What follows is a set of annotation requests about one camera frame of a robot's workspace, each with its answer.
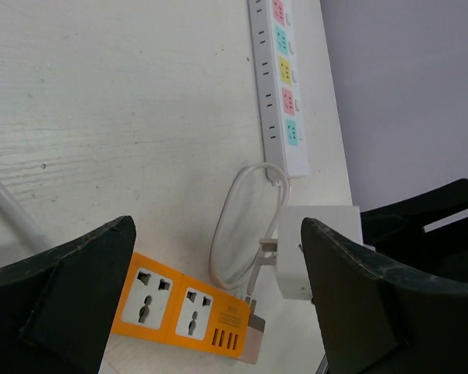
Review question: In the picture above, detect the pink brown charger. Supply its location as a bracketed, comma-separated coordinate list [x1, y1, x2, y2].
[238, 296, 266, 365]

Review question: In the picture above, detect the white cube socket adapter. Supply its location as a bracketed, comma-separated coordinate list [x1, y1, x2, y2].
[256, 206, 363, 301]

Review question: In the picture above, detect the white strip cable with plug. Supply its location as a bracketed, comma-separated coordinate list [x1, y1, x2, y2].
[209, 162, 295, 303]

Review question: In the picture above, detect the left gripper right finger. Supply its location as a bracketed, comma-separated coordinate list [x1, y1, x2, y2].
[301, 217, 468, 373]

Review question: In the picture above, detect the white multicolour power strip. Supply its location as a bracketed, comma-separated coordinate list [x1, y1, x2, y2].
[248, 0, 310, 178]

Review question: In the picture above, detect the orange power strip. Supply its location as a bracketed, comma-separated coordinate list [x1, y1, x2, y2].
[111, 252, 250, 358]

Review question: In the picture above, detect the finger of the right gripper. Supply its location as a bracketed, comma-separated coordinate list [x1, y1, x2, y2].
[361, 178, 468, 271]

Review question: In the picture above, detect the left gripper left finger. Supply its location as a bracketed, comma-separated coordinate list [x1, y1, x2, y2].
[0, 216, 135, 373]

